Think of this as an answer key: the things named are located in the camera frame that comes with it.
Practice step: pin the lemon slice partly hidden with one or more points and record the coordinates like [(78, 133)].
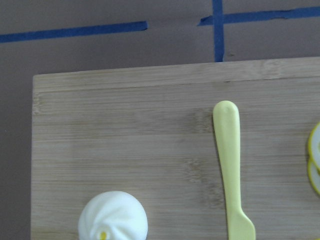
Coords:
[(313, 175)]

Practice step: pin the bamboo cutting board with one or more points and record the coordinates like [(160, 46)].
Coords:
[(148, 131)]

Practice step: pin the white steamed bun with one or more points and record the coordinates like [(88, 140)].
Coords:
[(113, 215)]

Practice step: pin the yellow plastic knife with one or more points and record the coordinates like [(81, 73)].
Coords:
[(226, 124)]

